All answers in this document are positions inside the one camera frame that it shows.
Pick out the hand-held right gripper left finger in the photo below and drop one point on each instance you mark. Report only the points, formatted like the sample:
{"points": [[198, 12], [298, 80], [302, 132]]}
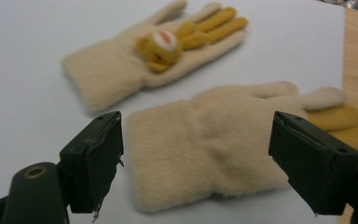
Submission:
{"points": [[90, 168]]}

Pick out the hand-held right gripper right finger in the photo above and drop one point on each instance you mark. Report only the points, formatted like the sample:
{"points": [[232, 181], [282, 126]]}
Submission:
{"points": [[313, 161]]}

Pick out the plain cream fuzzy glove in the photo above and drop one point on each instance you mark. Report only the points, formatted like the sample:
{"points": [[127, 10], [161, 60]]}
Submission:
{"points": [[211, 146]]}

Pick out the white foam mat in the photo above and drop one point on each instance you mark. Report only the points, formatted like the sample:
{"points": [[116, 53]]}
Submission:
{"points": [[31, 77]]}

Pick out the cream fuzzy glove with bear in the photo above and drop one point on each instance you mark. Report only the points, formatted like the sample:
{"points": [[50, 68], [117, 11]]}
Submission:
{"points": [[130, 65]]}

